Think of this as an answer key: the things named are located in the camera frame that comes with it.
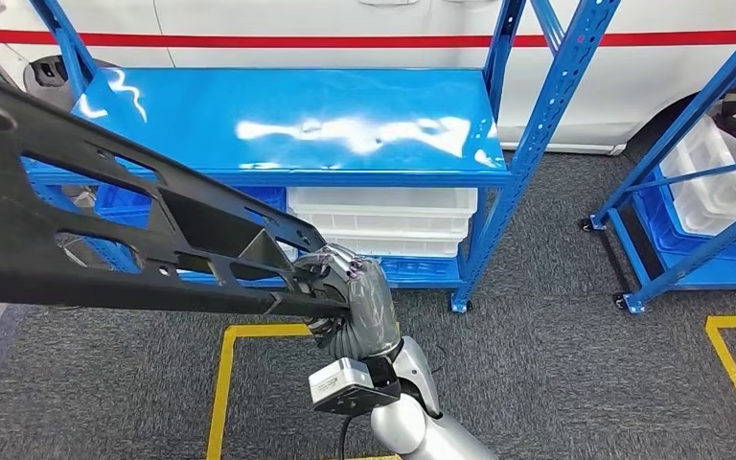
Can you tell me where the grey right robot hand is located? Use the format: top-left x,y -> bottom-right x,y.
292,243 -> 403,362

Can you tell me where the black perforated plastic panel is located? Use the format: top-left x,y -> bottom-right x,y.
0,63 -> 352,319

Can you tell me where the blue metal shelf rack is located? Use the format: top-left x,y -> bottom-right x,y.
0,0 -> 623,315
580,6 -> 736,317

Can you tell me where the white car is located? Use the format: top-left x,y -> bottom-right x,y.
0,0 -> 736,157

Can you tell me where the red barrier belt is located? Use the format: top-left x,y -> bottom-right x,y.
0,28 -> 736,50

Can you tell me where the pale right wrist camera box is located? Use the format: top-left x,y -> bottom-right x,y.
307,356 -> 403,417

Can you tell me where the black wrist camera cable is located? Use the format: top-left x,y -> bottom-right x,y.
339,412 -> 357,460

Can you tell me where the chrome stanchion post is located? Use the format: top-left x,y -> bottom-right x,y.
57,184 -> 147,273

